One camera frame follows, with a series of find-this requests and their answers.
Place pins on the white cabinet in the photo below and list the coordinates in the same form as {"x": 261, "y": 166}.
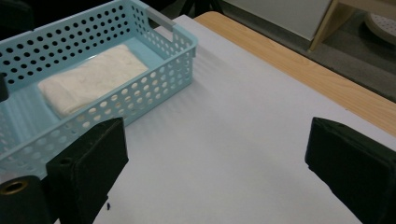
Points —
{"x": 280, "y": 15}

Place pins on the white cloth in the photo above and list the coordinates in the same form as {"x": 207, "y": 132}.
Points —
{"x": 93, "y": 77}

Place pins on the light blue perforated plastic basket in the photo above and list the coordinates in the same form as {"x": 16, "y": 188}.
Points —
{"x": 130, "y": 93}

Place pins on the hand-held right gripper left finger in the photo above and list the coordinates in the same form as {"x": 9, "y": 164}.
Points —
{"x": 88, "y": 168}

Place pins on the dark curtain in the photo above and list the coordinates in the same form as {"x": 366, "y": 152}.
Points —
{"x": 15, "y": 15}

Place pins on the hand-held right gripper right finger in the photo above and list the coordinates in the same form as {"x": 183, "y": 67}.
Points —
{"x": 355, "y": 171}

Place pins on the black metal stand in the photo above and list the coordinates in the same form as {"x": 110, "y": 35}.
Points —
{"x": 199, "y": 5}

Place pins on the round white floor device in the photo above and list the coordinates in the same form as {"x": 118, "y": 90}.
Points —
{"x": 383, "y": 26}

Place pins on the wooden table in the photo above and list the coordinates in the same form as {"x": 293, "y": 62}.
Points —
{"x": 311, "y": 70}

